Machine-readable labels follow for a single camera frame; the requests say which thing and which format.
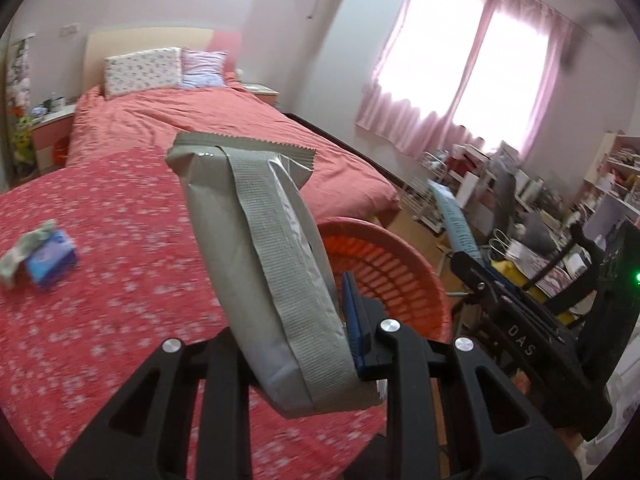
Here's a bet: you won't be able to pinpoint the cluttered white desk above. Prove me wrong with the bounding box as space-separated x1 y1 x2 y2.
440 137 586 241

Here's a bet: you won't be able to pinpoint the bed with pink duvet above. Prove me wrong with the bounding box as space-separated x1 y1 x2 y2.
65 82 401 211

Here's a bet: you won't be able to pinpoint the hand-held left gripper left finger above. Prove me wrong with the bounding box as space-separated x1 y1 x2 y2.
54 330 253 480

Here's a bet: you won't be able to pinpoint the grey foil package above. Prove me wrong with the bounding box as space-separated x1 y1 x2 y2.
165 131 383 418

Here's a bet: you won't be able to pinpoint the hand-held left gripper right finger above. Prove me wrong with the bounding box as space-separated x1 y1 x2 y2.
342 271 583 480

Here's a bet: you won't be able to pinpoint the white paper bag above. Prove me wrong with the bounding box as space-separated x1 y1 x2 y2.
487 230 531 273

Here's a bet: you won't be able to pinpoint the beige pink headboard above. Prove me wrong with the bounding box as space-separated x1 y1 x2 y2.
82 26 243 98

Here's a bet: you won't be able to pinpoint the orange plastic basket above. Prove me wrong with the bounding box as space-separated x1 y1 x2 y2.
316 216 453 343

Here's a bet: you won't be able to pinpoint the red floral blanket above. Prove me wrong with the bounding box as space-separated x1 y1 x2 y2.
0 147 391 480

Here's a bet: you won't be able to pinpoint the pink striped pillow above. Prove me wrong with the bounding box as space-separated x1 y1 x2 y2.
180 49 230 90

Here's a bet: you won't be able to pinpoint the small toiletry bottles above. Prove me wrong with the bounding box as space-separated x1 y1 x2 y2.
30 92 66 116

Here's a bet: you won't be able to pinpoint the blue tissue pack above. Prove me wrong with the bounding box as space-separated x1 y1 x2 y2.
25 230 80 290

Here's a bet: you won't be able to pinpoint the small white bedside table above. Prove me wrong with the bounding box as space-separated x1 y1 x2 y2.
240 81 281 108

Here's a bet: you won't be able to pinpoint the white wire trolley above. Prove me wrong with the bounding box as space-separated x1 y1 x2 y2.
400 150 451 236

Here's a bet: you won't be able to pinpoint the white bookshelf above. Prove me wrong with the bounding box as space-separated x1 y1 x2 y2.
582 130 640 241

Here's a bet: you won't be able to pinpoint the white floral pillow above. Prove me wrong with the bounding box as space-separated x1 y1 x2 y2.
103 46 183 100

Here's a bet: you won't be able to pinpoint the dark wooden bed frame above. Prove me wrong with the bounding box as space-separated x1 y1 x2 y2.
280 109 408 221

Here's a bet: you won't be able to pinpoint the pink curtain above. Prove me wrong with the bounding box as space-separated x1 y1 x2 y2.
355 0 581 161

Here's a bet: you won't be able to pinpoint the yellow green plush toy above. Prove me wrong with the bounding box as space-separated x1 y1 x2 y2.
12 115 36 166

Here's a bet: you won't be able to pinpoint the black office chair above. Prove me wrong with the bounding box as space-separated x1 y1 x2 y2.
492 170 533 261

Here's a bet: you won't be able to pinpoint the pink white nightstand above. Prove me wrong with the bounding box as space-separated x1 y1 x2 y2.
27 102 78 171

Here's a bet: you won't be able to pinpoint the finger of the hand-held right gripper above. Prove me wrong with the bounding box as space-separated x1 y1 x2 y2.
450 249 518 311

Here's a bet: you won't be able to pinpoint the artificial flower bouquet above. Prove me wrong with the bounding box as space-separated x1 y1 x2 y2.
5 35 36 111

